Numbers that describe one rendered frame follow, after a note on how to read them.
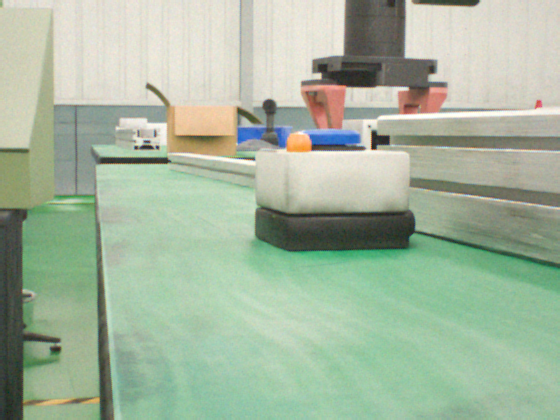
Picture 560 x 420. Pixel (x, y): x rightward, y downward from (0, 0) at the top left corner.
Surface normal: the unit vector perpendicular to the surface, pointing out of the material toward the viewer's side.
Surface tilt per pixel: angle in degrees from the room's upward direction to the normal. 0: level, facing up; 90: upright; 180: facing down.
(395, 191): 90
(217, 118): 64
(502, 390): 0
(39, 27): 46
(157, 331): 0
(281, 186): 90
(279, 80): 90
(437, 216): 90
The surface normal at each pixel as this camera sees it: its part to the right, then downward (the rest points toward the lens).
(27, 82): 0.04, -0.66
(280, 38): 0.17, 0.05
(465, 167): -0.97, 0.01
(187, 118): 0.12, -0.40
